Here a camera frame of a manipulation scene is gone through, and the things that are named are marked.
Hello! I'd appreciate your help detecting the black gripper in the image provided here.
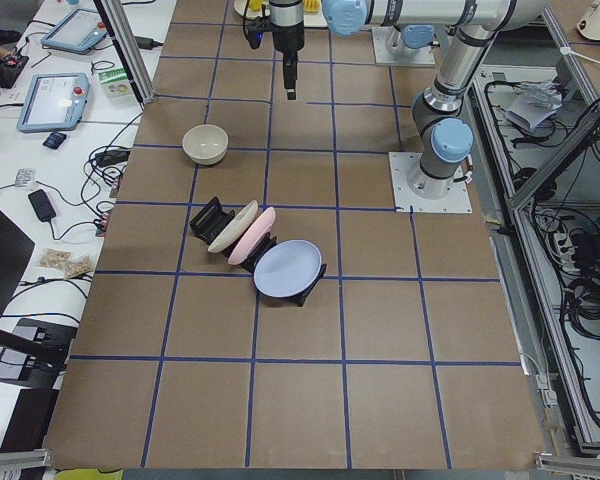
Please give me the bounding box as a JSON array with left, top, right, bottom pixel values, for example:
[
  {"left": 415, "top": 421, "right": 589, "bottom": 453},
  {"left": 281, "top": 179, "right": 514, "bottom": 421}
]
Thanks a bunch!
[{"left": 269, "top": 0, "right": 304, "bottom": 100}]

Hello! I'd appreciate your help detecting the blue plate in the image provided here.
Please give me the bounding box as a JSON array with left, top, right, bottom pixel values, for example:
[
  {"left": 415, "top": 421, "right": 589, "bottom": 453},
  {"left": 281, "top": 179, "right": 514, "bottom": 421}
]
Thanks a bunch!
[{"left": 253, "top": 240, "right": 322, "bottom": 298}]

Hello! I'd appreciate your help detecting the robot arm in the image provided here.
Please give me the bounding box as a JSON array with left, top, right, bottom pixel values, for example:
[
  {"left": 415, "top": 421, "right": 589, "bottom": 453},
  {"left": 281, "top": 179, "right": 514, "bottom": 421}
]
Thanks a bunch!
[
  {"left": 322, "top": 1, "right": 547, "bottom": 199},
  {"left": 386, "top": 24, "right": 435, "bottom": 56}
]

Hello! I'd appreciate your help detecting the cream plate under lemon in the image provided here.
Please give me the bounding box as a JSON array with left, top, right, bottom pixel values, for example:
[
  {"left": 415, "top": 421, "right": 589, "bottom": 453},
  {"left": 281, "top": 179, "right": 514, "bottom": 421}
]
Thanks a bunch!
[{"left": 234, "top": 0, "right": 262, "bottom": 19}]

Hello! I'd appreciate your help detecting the cream plate in rack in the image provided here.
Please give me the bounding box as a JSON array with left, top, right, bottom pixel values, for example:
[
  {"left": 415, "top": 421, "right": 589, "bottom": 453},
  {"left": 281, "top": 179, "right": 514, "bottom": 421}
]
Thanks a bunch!
[{"left": 207, "top": 200, "right": 258, "bottom": 254}]

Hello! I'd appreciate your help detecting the pink plate in rack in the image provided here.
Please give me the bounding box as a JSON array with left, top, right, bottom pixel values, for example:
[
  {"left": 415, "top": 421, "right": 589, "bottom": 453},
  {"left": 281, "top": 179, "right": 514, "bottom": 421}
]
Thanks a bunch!
[{"left": 228, "top": 207, "right": 276, "bottom": 265}]

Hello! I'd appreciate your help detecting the white ceramic bowl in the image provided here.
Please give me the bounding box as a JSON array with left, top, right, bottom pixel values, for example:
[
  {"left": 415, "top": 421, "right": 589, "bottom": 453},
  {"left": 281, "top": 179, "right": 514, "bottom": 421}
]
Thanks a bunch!
[{"left": 182, "top": 124, "right": 229, "bottom": 166}]

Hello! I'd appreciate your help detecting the green white small box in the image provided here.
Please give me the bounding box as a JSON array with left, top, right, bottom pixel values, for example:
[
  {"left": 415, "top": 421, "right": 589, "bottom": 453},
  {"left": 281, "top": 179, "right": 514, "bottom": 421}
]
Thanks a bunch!
[{"left": 98, "top": 68, "right": 133, "bottom": 99}]

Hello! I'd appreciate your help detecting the right teach pendant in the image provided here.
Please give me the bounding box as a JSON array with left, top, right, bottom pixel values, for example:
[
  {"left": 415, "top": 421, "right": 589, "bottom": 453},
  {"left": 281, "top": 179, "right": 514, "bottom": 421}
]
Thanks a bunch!
[{"left": 40, "top": 8, "right": 107, "bottom": 54}]

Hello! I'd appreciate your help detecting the teach pendant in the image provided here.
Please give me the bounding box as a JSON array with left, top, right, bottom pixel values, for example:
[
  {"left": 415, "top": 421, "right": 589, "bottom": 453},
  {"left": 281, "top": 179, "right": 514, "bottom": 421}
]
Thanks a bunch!
[
  {"left": 17, "top": 73, "right": 90, "bottom": 133},
  {"left": 40, "top": 8, "right": 107, "bottom": 54}
]

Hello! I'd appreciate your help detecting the left teach pendant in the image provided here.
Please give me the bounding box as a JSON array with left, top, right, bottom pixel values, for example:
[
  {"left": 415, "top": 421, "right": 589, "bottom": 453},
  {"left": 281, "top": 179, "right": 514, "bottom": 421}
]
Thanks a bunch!
[{"left": 17, "top": 73, "right": 90, "bottom": 133}]

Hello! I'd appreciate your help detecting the black smartphone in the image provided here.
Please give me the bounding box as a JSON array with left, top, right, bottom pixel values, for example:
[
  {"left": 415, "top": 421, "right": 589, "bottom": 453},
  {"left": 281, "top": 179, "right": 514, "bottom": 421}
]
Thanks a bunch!
[{"left": 28, "top": 189, "right": 56, "bottom": 223}]

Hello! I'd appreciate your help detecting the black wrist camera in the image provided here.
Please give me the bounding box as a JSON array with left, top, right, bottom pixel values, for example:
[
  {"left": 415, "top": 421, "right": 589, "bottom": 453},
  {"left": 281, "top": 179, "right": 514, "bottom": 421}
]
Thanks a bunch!
[{"left": 243, "top": 16, "right": 271, "bottom": 50}]

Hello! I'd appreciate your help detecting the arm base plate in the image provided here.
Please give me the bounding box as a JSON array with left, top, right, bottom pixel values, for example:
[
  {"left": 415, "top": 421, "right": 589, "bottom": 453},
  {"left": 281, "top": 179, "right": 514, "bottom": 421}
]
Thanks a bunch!
[
  {"left": 372, "top": 24, "right": 435, "bottom": 68},
  {"left": 388, "top": 152, "right": 472, "bottom": 214}
]

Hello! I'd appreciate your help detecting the aluminium frame post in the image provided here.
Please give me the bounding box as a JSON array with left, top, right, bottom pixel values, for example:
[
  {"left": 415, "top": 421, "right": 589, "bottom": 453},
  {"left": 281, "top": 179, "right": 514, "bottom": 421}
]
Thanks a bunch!
[{"left": 94, "top": 0, "right": 156, "bottom": 105}]

